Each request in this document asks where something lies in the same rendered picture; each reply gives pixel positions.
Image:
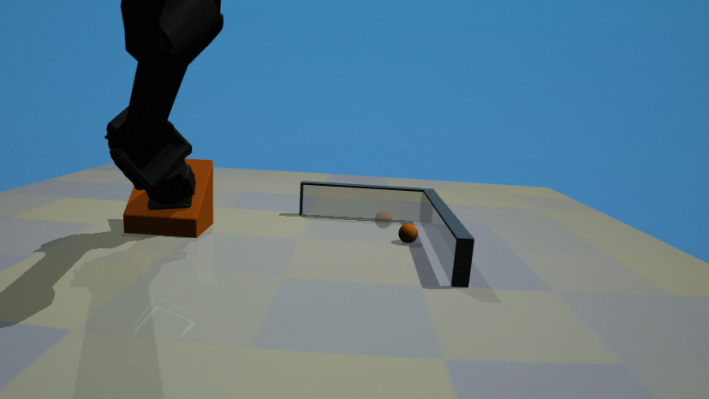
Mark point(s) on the clear l-shaped glass wall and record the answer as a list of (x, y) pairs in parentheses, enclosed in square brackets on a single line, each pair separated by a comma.
[(365, 203)]

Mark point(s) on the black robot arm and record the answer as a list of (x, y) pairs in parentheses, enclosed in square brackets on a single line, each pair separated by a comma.
[(164, 36)]

